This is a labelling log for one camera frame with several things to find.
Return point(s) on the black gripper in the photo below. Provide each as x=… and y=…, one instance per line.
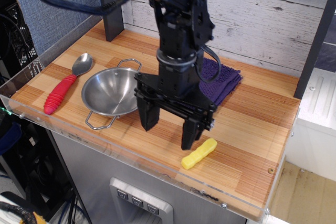
x=176, y=89

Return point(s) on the yellow toy squash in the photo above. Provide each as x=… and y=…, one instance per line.
x=197, y=155

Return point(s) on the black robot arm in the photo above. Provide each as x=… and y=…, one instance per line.
x=185, y=28

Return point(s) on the steel colander bowl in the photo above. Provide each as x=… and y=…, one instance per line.
x=110, y=92

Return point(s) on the purple folded towel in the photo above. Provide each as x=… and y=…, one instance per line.
x=223, y=85

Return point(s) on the silver dispenser button panel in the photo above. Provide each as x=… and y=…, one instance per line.
x=137, y=206

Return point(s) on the stainless steel cabinet front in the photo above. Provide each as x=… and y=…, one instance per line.
x=92, y=168

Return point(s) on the white appliance side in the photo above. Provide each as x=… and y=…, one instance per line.
x=311, y=144

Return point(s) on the clear acrylic guard rail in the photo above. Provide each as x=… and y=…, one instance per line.
x=251, y=126

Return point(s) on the red handled metal spoon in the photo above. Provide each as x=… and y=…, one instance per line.
x=82, y=65

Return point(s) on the dark grey right post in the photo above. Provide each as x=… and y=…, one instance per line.
x=318, y=40

